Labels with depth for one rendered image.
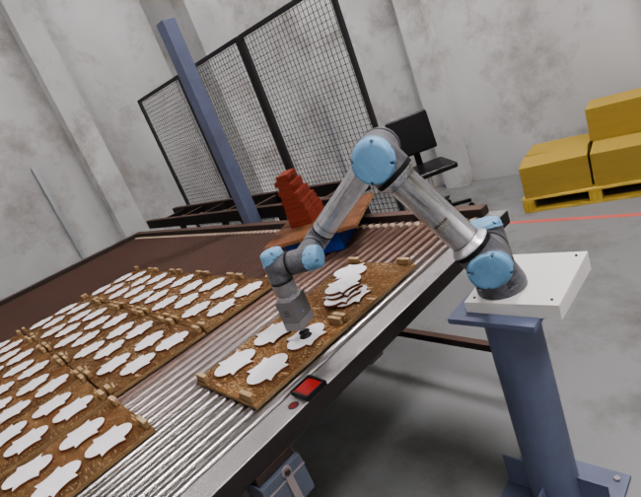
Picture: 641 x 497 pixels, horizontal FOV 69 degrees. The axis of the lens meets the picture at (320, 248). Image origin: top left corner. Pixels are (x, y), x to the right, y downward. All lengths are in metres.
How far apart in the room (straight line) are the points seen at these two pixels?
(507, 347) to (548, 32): 4.15
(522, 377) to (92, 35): 6.30
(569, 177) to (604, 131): 0.51
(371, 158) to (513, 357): 0.78
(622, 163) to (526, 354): 3.03
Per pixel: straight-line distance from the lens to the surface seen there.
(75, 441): 1.76
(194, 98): 3.45
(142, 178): 6.67
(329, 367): 1.43
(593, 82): 5.35
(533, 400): 1.71
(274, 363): 1.51
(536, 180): 4.52
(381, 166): 1.20
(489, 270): 1.30
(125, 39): 7.10
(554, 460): 1.89
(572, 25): 5.31
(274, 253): 1.43
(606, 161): 4.44
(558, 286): 1.49
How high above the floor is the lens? 1.66
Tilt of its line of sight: 18 degrees down
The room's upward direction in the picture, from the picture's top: 22 degrees counter-clockwise
